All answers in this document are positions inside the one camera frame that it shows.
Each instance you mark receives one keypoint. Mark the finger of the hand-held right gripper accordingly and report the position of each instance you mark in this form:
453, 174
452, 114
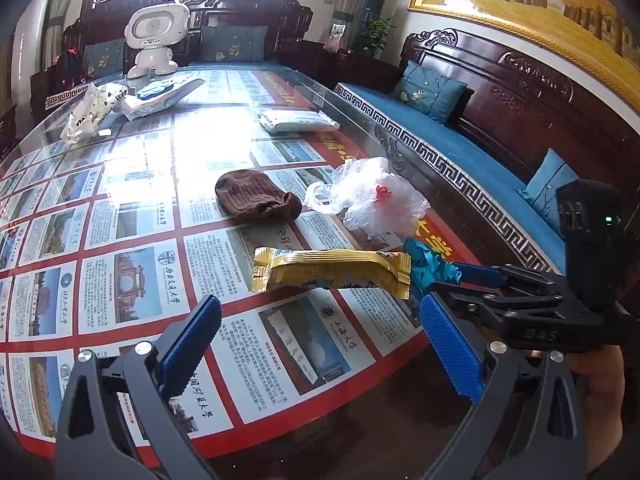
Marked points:
480, 274
460, 297

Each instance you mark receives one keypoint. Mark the white printed plastic bag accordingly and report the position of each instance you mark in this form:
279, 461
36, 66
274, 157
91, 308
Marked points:
90, 112

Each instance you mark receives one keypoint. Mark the green potted plant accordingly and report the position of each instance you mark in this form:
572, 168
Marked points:
377, 35

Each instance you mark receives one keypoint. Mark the clear plastic bag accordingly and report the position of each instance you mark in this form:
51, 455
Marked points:
380, 195

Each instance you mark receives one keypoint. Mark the folded white cloth pack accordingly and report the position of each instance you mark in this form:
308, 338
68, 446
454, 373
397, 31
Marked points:
295, 120

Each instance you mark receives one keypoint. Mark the dark wooden side table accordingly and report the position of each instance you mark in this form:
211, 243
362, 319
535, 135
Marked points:
360, 70

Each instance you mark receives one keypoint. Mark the white robot toy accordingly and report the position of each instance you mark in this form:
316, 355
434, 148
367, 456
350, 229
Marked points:
155, 25

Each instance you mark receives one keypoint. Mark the brown knit hat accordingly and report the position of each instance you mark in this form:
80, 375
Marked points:
250, 195

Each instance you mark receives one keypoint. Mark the blue sofa seat cushion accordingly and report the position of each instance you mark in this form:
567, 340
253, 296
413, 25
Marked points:
450, 145

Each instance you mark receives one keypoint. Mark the teal embroidered cushion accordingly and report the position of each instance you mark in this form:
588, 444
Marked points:
102, 57
430, 95
545, 185
233, 42

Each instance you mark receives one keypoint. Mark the yellow snack wrapper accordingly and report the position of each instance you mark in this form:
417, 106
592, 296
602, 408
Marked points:
325, 272

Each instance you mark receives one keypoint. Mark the carved wooden armchair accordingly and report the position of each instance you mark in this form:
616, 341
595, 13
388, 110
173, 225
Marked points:
75, 30
280, 15

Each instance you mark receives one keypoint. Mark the long carved wooden sofa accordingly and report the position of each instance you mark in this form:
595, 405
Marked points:
525, 100

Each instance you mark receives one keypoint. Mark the white floor air conditioner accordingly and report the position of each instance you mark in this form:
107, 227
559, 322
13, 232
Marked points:
27, 50

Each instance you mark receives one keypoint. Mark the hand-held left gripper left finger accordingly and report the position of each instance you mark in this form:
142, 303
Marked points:
192, 345

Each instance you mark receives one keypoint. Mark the wet wipes pack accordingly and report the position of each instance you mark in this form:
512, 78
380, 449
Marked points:
160, 92

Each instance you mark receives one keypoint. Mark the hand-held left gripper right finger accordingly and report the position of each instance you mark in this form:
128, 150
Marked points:
450, 345

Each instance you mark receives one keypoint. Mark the small picture stand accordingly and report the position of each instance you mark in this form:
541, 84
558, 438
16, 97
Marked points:
336, 35

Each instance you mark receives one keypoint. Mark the gold framed tree painting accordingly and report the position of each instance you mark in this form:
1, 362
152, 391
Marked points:
525, 5

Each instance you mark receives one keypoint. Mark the person's right hand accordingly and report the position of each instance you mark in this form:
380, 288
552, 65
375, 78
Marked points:
597, 390

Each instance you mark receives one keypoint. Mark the teal paper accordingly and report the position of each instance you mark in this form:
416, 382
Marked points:
430, 267

